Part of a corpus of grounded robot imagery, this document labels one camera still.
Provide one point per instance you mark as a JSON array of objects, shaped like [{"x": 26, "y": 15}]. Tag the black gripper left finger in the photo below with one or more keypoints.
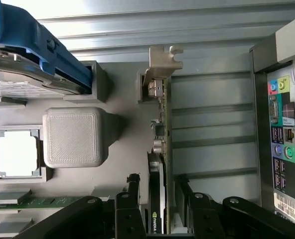
[{"x": 130, "y": 219}]

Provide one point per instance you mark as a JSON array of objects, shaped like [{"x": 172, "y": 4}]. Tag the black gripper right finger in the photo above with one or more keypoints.
[{"x": 202, "y": 219}]

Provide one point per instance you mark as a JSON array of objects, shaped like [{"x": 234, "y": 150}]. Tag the green RAM stick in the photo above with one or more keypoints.
[{"x": 50, "y": 201}]

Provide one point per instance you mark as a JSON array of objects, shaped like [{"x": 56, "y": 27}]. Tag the black open PC case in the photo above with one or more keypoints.
[{"x": 264, "y": 149}]

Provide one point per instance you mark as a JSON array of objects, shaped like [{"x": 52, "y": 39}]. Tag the grey parts rack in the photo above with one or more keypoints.
[{"x": 72, "y": 137}]

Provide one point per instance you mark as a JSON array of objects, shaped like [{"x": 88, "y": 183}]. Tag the silver CPU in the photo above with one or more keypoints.
[{"x": 16, "y": 153}]

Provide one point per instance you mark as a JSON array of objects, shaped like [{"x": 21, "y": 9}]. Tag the hard disk with blue carrier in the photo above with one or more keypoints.
[{"x": 25, "y": 49}]

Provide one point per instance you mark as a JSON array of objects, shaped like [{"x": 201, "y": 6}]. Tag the beige case corner bracket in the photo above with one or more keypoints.
[{"x": 289, "y": 39}]

